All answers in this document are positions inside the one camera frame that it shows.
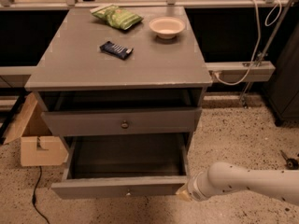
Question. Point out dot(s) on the black caster wheel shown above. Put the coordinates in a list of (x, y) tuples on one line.
[(291, 163)]

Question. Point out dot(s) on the grey drawer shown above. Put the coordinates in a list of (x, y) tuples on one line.
[(129, 165), (122, 121)]

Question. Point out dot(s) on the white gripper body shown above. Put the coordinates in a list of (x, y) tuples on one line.
[(195, 188)]

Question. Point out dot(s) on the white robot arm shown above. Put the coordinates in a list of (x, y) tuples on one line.
[(223, 178)]

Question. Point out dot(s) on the white paper bowl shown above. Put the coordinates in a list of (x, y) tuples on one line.
[(167, 27)]

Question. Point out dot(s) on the metal diagonal support rod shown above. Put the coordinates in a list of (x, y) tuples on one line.
[(244, 94)]

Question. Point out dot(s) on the dark blue snack bar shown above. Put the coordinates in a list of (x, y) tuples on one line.
[(116, 50)]

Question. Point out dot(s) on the grey wooden drawer cabinet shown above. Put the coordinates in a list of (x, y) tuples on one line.
[(75, 75)]

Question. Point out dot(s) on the cardboard box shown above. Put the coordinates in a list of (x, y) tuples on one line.
[(38, 146)]

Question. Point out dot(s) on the green chip bag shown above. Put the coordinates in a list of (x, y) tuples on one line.
[(116, 17)]

